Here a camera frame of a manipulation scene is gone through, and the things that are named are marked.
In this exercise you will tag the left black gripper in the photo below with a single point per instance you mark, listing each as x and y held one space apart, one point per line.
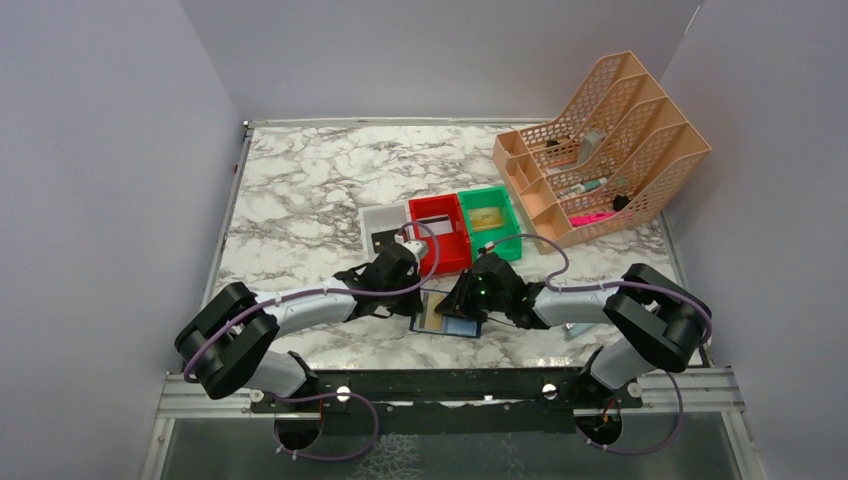
403 291

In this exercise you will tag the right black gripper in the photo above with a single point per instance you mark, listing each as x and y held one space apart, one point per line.
469 300

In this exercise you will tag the gold card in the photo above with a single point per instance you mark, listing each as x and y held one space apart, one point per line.
431 320
485 218

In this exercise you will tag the navy blue card holder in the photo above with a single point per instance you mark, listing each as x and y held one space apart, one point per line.
453 327

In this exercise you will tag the white plastic bin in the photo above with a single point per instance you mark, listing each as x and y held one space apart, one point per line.
390 216

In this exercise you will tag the red plastic bin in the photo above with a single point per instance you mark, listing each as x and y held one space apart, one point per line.
455 248

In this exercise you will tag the green plastic bin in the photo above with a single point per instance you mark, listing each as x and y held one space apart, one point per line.
488 197

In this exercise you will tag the peach desk organizer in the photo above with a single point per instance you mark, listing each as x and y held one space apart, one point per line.
650 151

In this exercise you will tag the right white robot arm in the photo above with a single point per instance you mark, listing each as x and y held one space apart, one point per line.
661 324

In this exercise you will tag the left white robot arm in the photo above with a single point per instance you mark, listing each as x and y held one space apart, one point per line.
226 346

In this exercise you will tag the black card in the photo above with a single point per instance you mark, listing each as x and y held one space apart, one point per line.
381 239

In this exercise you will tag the white grey card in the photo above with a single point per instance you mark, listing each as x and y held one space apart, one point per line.
438 225

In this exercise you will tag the green capped marker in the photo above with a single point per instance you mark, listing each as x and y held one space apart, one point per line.
581 188

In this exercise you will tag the black binder clip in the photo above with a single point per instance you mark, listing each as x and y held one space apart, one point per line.
620 202

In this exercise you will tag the grey eraser block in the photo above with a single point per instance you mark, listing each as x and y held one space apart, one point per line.
589 143

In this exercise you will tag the black front rail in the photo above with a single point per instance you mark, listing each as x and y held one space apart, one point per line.
443 401

